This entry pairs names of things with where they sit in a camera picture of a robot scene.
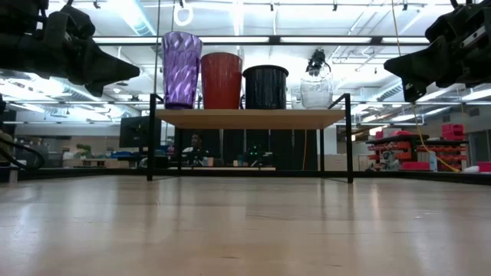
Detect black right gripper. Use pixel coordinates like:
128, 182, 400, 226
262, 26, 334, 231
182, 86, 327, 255
383, 2, 491, 104

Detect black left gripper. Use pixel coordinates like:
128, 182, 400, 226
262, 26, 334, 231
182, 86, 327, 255
41, 4, 141, 97

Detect purple faceted plastic tumbler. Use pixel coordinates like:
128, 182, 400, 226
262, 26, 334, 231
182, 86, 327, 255
160, 31, 203, 110

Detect red mug white inside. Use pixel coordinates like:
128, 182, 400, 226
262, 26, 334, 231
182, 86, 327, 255
200, 51, 244, 110

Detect black mug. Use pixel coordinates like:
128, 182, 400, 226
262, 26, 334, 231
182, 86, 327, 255
243, 71, 288, 110
242, 64, 289, 74

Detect wooden shelf black metal legs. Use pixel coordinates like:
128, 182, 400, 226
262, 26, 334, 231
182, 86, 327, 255
147, 93, 354, 184

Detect black monitor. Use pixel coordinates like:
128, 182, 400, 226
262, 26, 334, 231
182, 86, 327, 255
118, 116, 162, 149

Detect green potted plant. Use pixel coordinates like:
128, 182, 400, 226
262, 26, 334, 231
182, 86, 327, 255
74, 143, 94, 159

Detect rack with red bins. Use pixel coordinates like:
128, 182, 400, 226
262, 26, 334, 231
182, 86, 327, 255
366, 123, 471, 173

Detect black ceiling fixture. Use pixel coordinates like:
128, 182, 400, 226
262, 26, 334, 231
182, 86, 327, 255
305, 48, 331, 77

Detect person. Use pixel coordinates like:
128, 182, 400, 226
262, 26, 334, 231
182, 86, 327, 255
181, 132, 211, 166

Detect black partition panels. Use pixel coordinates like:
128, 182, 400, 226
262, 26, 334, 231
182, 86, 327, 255
180, 129, 319, 172

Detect yellow hanging cable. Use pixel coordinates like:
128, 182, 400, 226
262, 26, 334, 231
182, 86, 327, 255
390, 0, 462, 174

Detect white hanging ring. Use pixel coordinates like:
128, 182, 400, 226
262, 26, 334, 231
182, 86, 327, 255
173, 0, 196, 28

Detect black aluminium rig frame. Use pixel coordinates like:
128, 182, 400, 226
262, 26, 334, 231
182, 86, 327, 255
0, 168, 491, 186

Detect black cable loop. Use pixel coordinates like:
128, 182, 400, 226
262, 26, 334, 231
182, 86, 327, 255
0, 132, 45, 172

